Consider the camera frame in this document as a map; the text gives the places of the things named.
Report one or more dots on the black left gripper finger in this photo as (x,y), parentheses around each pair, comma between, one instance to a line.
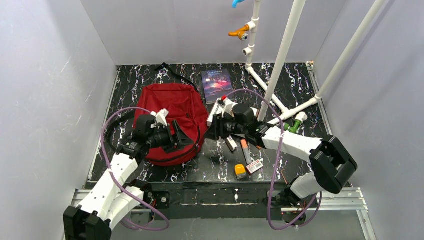
(169,147)
(179,137)

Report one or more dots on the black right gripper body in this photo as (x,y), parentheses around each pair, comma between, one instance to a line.
(219,127)

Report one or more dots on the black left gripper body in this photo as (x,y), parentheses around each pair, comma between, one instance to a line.
(174,135)

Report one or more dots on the red student backpack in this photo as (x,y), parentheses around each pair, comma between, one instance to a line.
(184,105)

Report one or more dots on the purple galaxy cover book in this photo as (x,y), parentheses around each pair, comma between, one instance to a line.
(216,84)

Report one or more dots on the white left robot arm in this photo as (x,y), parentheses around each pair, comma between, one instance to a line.
(95,217)

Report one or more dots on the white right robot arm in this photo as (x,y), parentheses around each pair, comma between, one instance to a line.
(332,166)

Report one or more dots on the red white eraser box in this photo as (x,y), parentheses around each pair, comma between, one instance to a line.
(254,166)

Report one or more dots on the green pipe valve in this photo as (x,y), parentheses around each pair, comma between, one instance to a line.
(295,128)

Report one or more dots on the orange pipe valve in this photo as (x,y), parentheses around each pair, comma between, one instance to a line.
(241,33)

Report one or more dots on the blue pipe valve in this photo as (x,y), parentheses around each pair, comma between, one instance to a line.
(236,2)

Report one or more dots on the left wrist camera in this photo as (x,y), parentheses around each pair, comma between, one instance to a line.
(160,117)

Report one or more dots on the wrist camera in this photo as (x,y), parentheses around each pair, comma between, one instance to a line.
(224,105)
(160,117)

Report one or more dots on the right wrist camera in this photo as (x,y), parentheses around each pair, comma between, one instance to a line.
(224,105)

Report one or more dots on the white PVC pipe frame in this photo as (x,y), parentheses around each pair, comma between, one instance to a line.
(313,28)

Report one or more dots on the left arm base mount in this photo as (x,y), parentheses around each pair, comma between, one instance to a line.
(159,199)

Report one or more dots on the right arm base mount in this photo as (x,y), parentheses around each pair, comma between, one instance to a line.
(286,210)

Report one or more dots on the aluminium front rail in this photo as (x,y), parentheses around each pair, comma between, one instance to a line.
(244,201)

